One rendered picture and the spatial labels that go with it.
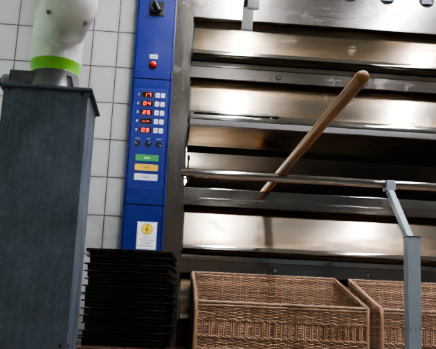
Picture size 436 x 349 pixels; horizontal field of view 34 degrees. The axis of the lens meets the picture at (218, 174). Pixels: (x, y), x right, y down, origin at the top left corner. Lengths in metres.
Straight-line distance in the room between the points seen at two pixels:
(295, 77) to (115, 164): 0.81
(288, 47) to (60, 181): 1.52
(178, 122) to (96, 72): 0.39
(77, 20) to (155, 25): 1.24
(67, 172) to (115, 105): 1.18
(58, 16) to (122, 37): 1.25
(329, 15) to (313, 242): 0.95
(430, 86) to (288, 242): 0.88
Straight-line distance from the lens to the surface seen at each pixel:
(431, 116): 3.03
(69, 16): 1.69
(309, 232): 2.79
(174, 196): 2.75
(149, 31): 2.91
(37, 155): 1.71
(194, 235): 2.72
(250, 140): 2.78
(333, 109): 1.73
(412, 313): 2.23
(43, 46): 1.83
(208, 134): 2.74
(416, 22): 3.15
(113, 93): 2.86
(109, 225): 2.74
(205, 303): 2.22
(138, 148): 2.76
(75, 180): 1.68
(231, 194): 2.76
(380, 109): 2.97
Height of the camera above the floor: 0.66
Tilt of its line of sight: 12 degrees up
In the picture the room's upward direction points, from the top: 3 degrees clockwise
